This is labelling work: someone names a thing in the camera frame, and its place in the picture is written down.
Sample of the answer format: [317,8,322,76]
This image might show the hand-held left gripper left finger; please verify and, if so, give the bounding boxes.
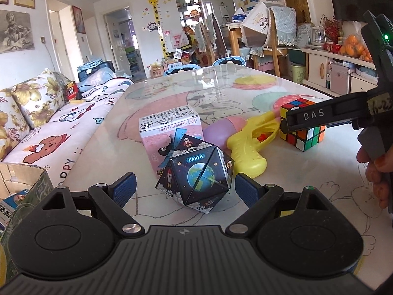
[40,172,145,238]

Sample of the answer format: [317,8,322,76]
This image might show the green bin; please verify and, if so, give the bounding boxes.
[290,63,308,83]

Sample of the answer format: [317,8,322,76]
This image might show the floral pillow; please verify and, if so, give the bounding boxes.
[11,69,66,130]
[0,89,31,160]

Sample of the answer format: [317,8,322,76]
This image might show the grey sketch picture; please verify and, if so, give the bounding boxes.
[0,9,35,54]

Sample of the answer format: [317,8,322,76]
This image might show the dark blue suitcase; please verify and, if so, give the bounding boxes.
[77,56,115,82]

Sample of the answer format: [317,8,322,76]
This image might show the bag of oranges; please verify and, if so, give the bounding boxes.
[338,21,373,62]

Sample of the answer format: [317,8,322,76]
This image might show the purple pink egg toy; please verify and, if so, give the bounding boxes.
[203,116,248,149]

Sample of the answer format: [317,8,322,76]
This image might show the space print folding cube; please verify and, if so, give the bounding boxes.
[155,128,235,214]

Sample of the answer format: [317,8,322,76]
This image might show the colourful puzzle cube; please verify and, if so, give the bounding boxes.
[279,98,326,152]

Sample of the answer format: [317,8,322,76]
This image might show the sofa with printed cover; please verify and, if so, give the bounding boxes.
[0,77,134,188]

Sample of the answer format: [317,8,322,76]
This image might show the blue white medicine box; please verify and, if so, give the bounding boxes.
[0,190,29,232]

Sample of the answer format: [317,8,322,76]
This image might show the person's right hand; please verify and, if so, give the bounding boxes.
[356,147,393,210]

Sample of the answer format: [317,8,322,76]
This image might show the pink box white label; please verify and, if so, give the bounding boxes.
[139,104,205,179]

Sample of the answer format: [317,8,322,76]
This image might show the blue lace cover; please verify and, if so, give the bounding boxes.
[268,6,298,49]

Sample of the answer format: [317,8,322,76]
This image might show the white embroidered cover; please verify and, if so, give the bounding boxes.
[241,1,274,48]

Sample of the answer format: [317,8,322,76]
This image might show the large cardboard box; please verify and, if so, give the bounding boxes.
[0,163,59,283]

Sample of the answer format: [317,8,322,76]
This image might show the dark red framed picture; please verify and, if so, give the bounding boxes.
[72,5,86,34]

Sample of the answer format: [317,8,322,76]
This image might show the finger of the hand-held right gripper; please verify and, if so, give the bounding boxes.
[280,93,373,136]

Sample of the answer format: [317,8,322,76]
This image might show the glass kettle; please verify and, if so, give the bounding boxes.
[310,26,326,48]

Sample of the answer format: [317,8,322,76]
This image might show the small red box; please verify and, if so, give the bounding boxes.
[63,81,81,102]

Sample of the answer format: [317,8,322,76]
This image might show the yellow toy water gun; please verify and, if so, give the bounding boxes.
[226,111,281,179]

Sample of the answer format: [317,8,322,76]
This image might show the giraffe wall sticker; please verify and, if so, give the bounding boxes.
[147,0,168,57]

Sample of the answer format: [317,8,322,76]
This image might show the blue chair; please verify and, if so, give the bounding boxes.
[213,56,246,67]
[164,64,198,76]

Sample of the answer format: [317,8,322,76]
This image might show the pink case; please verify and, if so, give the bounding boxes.
[329,63,353,96]

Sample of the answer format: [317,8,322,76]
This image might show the white cabinet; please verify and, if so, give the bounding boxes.
[302,47,381,96]

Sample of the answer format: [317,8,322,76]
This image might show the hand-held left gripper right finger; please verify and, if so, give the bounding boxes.
[225,173,335,236]

